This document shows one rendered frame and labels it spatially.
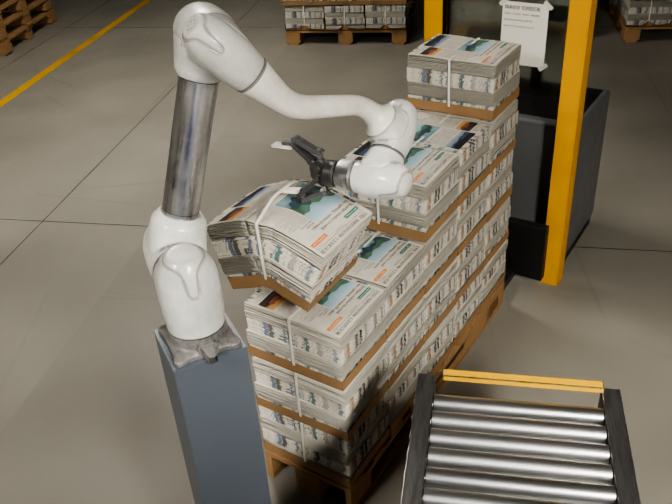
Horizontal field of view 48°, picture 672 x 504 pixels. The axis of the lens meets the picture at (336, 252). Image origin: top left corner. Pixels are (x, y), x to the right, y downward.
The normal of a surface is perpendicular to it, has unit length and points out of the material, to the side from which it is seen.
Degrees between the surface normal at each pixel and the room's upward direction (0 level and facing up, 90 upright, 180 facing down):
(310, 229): 15
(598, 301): 0
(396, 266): 1
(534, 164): 90
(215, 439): 90
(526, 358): 0
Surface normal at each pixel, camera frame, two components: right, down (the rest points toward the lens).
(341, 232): 0.24, -0.72
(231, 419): 0.44, 0.47
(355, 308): -0.05, -0.84
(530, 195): -0.53, 0.48
